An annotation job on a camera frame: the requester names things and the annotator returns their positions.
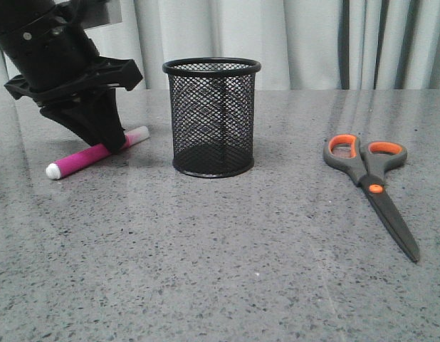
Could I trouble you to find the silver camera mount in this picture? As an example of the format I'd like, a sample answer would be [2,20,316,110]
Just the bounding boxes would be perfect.
[56,0,122,29]

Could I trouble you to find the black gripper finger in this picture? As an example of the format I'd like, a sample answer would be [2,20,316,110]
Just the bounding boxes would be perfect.
[40,101,102,146]
[85,88,125,152]

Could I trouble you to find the pink marker pen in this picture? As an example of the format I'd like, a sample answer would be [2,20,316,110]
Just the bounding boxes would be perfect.
[46,126,150,180]

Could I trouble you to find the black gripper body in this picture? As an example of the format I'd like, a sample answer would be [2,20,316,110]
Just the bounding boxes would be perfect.
[0,17,142,106]

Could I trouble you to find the grey orange scissors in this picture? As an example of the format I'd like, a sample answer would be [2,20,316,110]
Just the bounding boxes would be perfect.
[323,134,420,263]

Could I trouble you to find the black mesh pen holder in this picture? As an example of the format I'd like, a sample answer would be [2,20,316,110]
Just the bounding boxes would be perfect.
[162,57,261,178]

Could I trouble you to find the grey curtain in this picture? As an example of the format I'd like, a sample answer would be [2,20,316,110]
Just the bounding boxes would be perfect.
[87,1,440,90]

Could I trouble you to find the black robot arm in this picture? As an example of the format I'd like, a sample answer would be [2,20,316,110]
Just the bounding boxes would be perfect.
[0,1,142,153]

